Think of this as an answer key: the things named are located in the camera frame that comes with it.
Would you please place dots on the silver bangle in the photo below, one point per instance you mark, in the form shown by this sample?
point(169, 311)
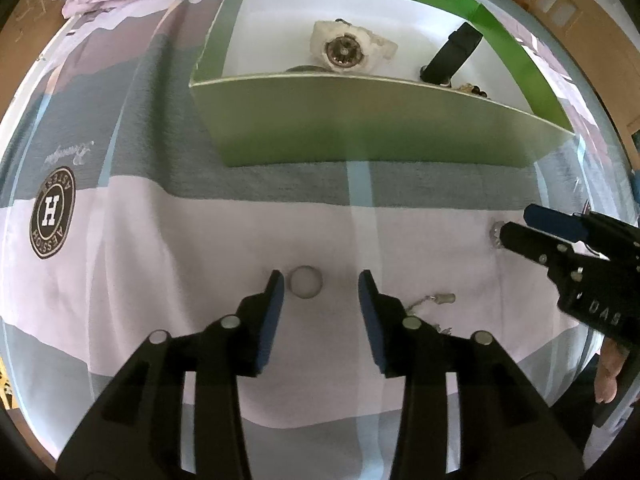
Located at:
point(305, 68)

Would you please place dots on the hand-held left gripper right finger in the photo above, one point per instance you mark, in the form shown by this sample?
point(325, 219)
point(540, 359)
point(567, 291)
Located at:
point(370, 312)

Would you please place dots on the person's right hand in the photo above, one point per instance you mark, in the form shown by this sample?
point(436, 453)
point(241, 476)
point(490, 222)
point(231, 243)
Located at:
point(611, 372)

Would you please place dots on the white wrist watch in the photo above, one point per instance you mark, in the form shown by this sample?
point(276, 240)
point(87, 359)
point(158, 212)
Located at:
point(345, 47)

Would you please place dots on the green cardboard box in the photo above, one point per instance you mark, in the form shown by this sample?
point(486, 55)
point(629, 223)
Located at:
point(360, 120)

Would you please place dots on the wooden headboard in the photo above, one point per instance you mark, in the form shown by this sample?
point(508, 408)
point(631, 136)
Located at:
point(25, 5)

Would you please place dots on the silver rhinestone jewelry piece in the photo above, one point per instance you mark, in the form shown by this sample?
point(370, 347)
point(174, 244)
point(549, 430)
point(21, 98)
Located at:
point(496, 234)

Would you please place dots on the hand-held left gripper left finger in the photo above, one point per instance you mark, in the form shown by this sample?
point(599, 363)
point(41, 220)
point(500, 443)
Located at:
point(272, 312)

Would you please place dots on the wooden footboard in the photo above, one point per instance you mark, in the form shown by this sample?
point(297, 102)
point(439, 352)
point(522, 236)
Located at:
point(575, 5)

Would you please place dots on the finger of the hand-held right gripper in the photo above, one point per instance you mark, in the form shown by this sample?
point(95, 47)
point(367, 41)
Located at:
point(535, 245)
point(555, 221)

